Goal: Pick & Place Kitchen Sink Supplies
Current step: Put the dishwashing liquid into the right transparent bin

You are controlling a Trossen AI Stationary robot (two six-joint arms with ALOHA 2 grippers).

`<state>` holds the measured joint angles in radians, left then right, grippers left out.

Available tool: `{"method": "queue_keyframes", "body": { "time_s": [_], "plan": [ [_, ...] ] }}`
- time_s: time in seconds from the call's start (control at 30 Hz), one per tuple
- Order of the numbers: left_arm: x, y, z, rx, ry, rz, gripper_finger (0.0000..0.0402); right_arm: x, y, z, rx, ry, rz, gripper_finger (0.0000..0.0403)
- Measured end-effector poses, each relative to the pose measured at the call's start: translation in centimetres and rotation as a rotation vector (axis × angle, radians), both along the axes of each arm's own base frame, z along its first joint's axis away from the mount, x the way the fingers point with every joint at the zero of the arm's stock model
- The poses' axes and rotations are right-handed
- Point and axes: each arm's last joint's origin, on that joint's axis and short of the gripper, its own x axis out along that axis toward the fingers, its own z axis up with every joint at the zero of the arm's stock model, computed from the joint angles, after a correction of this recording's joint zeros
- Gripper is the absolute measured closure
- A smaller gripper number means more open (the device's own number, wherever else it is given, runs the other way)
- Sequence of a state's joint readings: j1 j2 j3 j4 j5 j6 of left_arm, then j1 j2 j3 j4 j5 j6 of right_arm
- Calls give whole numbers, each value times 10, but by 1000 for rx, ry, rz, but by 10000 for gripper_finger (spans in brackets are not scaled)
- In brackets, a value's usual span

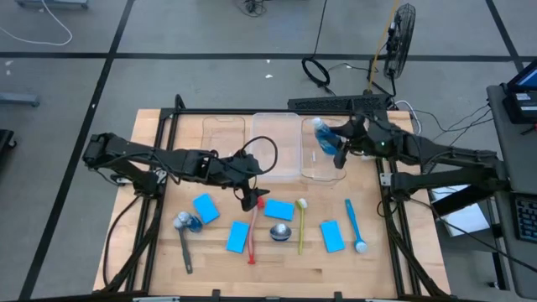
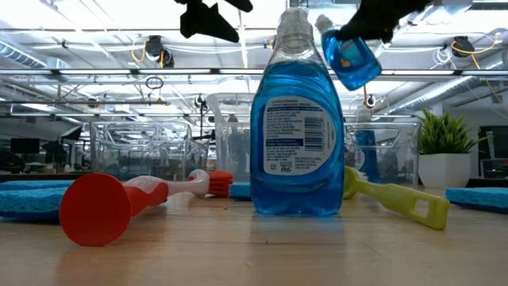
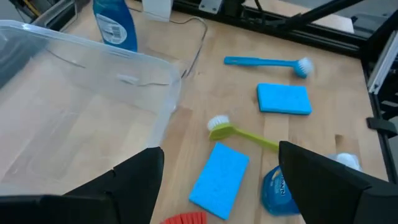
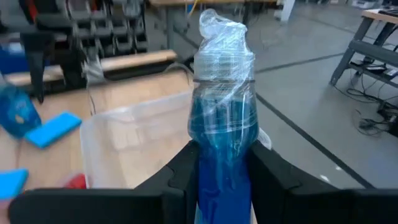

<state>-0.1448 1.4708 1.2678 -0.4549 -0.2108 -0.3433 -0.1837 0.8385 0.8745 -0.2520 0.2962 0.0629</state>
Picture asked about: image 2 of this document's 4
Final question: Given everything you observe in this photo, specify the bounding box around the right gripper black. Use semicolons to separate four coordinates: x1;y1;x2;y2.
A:
336;0;433;44

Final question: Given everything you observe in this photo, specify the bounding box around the blue dish soap bottle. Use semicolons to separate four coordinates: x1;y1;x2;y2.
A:
315;14;383;92
249;6;345;217
354;106;379;184

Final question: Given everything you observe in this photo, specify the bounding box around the tall clear plastic tub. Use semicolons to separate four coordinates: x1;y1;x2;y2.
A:
206;93;255;184

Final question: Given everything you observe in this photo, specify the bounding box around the yellow-green dish brush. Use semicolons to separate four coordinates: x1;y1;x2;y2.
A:
343;165;452;231

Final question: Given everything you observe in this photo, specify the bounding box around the blue rectangular sponge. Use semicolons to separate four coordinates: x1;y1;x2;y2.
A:
444;186;508;215
229;181;253;201
0;186;71;222

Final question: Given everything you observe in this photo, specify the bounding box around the red and white dish brush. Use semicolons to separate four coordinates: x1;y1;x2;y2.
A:
59;168;234;247

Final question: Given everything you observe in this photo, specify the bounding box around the person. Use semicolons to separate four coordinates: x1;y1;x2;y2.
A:
226;114;251;176

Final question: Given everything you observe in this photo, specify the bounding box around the green plant in white pot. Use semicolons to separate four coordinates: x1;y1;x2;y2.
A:
416;109;487;190

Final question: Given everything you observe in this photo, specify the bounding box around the black equipment rack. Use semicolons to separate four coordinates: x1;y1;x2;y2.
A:
478;126;508;180

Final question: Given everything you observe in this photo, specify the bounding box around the black tilted screen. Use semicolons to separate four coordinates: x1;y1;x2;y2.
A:
59;126;83;141

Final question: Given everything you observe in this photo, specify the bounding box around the black monitor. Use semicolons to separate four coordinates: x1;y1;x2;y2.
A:
10;137;40;155

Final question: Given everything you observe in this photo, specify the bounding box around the black ceiling cable reel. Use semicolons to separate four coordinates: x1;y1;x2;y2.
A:
451;35;475;59
143;34;175;68

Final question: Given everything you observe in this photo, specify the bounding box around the black hanging cable loop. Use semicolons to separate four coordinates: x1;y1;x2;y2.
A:
144;75;164;91

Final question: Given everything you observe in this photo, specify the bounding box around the clear plastic bin with handles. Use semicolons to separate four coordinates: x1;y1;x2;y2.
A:
89;121;210;182
344;121;422;190

